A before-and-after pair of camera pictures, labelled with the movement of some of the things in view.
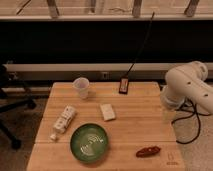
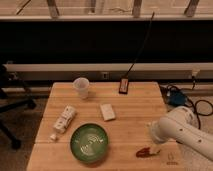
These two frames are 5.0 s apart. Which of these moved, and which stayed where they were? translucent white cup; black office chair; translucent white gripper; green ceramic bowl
Moved: translucent white gripper
Stayed: black office chair; translucent white cup; green ceramic bowl
